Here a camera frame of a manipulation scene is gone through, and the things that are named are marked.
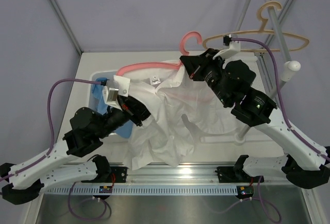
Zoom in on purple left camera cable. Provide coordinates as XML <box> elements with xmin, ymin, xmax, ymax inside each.
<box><xmin>0</xmin><ymin>78</ymin><xmax>108</xmax><ymax>183</ymax></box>

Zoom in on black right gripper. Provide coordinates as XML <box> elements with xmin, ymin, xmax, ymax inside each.
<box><xmin>180</xmin><ymin>50</ymin><xmax>231</xmax><ymax>107</ymax></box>

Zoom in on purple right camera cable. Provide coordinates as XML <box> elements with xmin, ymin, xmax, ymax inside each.
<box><xmin>230</xmin><ymin>38</ymin><xmax>330</xmax><ymax>163</ymax></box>

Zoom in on white shirt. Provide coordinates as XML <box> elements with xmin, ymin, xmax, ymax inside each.
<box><xmin>117</xmin><ymin>60</ymin><xmax>241</xmax><ymax>170</ymax></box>

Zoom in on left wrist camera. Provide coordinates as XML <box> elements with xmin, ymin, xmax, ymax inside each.
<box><xmin>102</xmin><ymin>75</ymin><xmax>130</xmax><ymax>109</ymax></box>

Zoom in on white slotted cable duct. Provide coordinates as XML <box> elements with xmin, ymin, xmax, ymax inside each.
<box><xmin>46</xmin><ymin>185</ymin><xmax>238</xmax><ymax>196</ymax></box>

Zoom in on aluminium rail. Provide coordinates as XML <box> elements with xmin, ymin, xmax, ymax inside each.
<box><xmin>51</xmin><ymin>164</ymin><xmax>314</xmax><ymax>185</ymax></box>

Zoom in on blue shirt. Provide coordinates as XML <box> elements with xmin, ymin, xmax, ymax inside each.
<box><xmin>91</xmin><ymin>84</ymin><xmax>133</xmax><ymax>139</ymax></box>

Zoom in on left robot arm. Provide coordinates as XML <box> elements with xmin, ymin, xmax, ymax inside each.
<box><xmin>1</xmin><ymin>96</ymin><xmax>151</xmax><ymax>205</ymax></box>

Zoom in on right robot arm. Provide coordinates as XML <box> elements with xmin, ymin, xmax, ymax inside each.
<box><xmin>180</xmin><ymin>49</ymin><xmax>329</xmax><ymax>189</ymax></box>

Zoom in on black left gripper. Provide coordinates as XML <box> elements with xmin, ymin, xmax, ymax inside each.
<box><xmin>96</xmin><ymin>89</ymin><xmax>164</xmax><ymax>139</ymax></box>

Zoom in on grey rack pole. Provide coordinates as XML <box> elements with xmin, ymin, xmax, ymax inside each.
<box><xmin>234</xmin><ymin>61</ymin><xmax>301</xmax><ymax>142</ymax></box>

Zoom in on purple camera cable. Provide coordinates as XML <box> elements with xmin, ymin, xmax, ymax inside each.
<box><xmin>0</xmin><ymin>78</ymin><xmax>108</xmax><ymax>183</ymax></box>
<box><xmin>230</xmin><ymin>38</ymin><xmax>330</xmax><ymax>163</ymax></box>

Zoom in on beige wooden hanger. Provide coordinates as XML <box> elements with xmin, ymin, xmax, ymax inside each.
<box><xmin>202</xmin><ymin>1</ymin><xmax>310</xmax><ymax>52</ymax></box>

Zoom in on white plastic basket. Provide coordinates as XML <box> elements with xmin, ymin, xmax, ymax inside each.
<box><xmin>88</xmin><ymin>71</ymin><xmax>133</xmax><ymax>142</ymax></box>

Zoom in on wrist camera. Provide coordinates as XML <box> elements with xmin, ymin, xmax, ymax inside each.
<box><xmin>212</xmin><ymin>34</ymin><xmax>241</xmax><ymax>60</ymax></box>
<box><xmin>102</xmin><ymin>75</ymin><xmax>130</xmax><ymax>109</ymax></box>

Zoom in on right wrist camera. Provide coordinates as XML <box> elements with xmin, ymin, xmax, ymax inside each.
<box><xmin>212</xmin><ymin>34</ymin><xmax>241</xmax><ymax>60</ymax></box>

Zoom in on pink plastic hanger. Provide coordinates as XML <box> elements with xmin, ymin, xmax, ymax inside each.
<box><xmin>116</xmin><ymin>31</ymin><xmax>203</xmax><ymax>76</ymax></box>

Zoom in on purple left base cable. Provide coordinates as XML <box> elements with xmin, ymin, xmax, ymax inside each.
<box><xmin>67</xmin><ymin>182</ymin><xmax>114</xmax><ymax>221</ymax></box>

